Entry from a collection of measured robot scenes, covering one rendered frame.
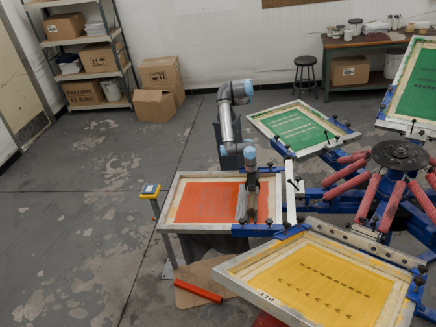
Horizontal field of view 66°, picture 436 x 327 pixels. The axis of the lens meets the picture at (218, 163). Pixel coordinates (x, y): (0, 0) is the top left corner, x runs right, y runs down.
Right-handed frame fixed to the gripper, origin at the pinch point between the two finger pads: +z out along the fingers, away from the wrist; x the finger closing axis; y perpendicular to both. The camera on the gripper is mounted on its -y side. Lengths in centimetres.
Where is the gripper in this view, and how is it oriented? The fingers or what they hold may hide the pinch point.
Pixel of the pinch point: (253, 194)
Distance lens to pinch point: 225.5
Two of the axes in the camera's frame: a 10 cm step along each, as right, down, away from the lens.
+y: 1.3, -6.0, 7.9
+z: 1.3, 8.0, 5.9
